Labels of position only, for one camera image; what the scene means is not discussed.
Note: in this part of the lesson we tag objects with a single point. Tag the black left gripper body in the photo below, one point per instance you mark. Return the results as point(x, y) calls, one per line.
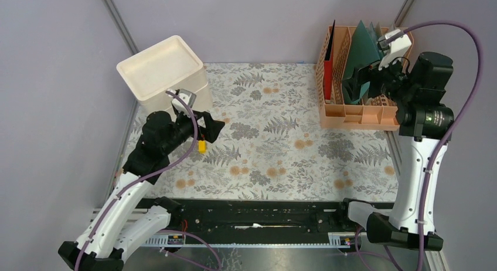
point(184, 128)

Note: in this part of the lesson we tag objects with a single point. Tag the cream drawer unit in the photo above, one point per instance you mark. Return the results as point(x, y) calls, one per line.
point(169, 64)

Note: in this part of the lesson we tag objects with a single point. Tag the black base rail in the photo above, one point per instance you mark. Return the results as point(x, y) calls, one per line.
point(202, 215)

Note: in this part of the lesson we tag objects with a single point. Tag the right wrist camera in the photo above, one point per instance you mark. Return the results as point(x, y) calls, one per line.
point(393, 44)

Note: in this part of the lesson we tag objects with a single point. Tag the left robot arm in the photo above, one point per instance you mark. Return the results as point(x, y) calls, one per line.
point(107, 243)

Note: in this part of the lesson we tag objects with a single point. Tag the beige file folder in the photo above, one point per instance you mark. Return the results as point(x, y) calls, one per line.
point(376, 32)

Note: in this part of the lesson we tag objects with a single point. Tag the yellow block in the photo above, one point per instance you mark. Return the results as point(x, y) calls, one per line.
point(202, 146)

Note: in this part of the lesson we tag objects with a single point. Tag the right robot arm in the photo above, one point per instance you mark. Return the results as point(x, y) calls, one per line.
point(423, 135)

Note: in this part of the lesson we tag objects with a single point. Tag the teal file folder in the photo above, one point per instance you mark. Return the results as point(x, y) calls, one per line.
point(363, 51)

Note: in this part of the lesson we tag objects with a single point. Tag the red file folder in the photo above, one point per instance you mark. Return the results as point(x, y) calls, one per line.
point(328, 67)

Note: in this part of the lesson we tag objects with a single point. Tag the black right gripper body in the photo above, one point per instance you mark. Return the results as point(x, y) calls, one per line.
point(390, 81)

